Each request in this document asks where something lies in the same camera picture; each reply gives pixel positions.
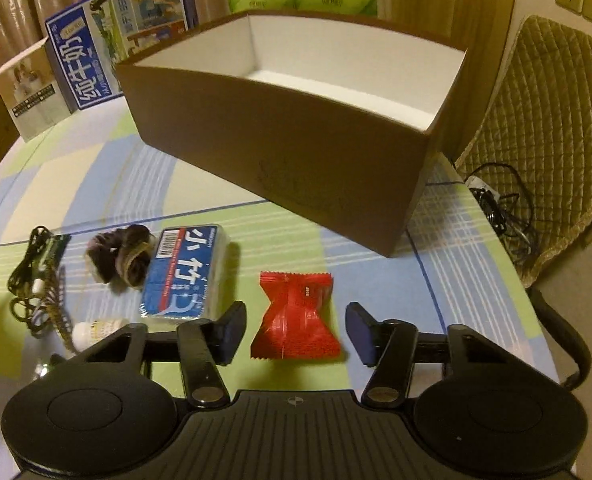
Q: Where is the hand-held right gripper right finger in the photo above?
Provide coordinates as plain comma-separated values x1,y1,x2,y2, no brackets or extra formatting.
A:
346,302,516,407

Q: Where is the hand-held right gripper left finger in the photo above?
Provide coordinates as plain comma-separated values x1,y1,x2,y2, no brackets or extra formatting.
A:
73,301,247,407

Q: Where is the red snack packet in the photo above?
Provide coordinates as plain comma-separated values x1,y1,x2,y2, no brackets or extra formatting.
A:
250,271,341,361

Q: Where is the blue dental floss box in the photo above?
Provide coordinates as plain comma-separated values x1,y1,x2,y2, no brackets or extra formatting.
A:
140,226,231,322

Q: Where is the striped hair clip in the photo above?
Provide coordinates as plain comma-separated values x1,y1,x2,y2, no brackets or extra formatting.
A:
45,266,78,352

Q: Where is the white pill bottle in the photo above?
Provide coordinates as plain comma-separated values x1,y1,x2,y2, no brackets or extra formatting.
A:
72,319,129,353

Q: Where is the brown cardboard storage box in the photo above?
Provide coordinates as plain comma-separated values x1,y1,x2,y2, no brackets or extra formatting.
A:
113,10,469,258

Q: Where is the desktop with checked tablecloth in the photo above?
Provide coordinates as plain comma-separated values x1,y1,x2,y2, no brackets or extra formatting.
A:
0,95,559,411

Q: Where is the green tube with white cap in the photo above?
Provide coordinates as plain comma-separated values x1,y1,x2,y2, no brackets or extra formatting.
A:
32,234,72,295

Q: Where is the brown hair scrunchie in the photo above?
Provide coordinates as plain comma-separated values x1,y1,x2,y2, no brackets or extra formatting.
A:
85,226,157,291

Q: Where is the small beige printed box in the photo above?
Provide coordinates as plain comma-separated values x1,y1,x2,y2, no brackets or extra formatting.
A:
0,37,69,142

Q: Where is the blue milk carton box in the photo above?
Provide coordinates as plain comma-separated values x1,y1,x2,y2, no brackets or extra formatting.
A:
45,0,199,111

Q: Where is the beige curtain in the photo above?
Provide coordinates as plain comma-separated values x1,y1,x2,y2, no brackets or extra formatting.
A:
0,0,223,108

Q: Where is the black cable bundle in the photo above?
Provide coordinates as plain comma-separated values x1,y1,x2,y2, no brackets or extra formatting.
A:
468,162,541,267

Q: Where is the black chair frame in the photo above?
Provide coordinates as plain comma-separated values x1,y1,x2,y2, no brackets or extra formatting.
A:
528,287,592,401

